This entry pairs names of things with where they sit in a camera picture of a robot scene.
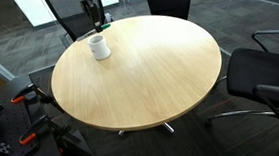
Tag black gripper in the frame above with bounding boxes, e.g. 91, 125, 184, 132
78, 0, 105, 35

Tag green capped grey marker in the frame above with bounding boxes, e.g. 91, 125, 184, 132
74, 23, 113, 43

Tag white ceramic mug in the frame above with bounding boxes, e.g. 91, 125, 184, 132
87, 33, 113, 62

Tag black mesh office chair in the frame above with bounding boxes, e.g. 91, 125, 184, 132
42, 0, 116, 46

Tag black fabric chair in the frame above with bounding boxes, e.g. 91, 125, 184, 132
145, 0, 193, 24

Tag chrome table base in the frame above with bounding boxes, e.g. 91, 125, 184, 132
116, 120, 176, 139

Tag black perforated robot stand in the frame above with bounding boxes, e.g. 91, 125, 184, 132
0, 71, 66, 156

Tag black armchair chrome base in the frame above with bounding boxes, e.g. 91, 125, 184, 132
198, 28, 279, 156

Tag orange handled black clamp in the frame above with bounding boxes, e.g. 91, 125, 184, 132
9, 80, 65, 117
16, 112, 82, 149

